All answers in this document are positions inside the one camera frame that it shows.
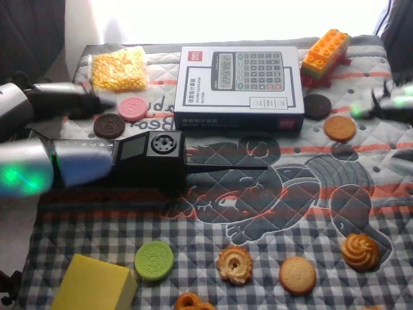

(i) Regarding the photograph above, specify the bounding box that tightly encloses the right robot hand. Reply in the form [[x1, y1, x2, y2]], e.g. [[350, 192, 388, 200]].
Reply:
[[350, 80, 413, 172]]

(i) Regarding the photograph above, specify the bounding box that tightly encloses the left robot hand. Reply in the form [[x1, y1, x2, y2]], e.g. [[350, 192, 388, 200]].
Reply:
[[0, 82, 116, 198]]

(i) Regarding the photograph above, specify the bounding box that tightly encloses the large black toy phone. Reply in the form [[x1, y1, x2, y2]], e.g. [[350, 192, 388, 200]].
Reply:
[[53, 130, 268, 194]]

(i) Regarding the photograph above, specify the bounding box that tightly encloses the white calculator box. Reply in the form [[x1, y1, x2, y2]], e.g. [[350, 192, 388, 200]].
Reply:
[[173, 46, 306, 132]]

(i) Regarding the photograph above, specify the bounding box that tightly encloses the dark brown sandwich cookie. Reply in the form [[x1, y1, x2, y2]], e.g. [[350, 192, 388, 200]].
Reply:
[[93, 112, 126, 140], [303, 93, 333, 121]]

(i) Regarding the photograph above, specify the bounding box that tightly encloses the round tan biscuit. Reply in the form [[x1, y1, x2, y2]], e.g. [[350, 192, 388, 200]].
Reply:
[[278, 256, 317, 296], [323, 115, 357, 143]]

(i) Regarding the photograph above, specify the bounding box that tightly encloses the pink sandwich cookie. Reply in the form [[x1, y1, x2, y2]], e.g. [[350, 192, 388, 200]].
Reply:
[[117, 97, 148, 123]]

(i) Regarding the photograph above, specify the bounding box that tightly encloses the orange toy brick block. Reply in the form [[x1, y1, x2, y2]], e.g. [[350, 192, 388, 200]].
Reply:
[[299, 28, 352, 88]]

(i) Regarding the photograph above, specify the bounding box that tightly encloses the bag of yellow beads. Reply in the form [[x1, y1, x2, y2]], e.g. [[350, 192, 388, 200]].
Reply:
[[86, 46, 148, 94]]

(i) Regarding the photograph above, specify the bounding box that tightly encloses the yellow sponge block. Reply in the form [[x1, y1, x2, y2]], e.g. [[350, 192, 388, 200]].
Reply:
[[50, 253, 139, 310]]

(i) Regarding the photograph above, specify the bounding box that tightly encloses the green sandwich cookie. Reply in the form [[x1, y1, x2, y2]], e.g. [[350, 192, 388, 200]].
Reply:
[[134, 241, 175, 282]]

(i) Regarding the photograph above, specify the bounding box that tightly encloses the grey quilt with printed bear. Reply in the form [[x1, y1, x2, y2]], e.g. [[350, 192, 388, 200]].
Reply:
[[17, 35, 413, 310]]

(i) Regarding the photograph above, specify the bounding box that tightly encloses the black clamp stand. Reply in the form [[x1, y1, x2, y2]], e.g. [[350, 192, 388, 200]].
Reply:
[[0, 269, 22, 303]]

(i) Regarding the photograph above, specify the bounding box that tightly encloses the swirl butter cookie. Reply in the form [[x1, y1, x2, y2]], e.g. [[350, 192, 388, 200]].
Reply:
[[341, 233, 381, 272]]

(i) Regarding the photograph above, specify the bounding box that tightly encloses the pretzel butter cookie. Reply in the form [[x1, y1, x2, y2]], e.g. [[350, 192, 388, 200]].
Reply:
[[174, 292, 216, 310]]

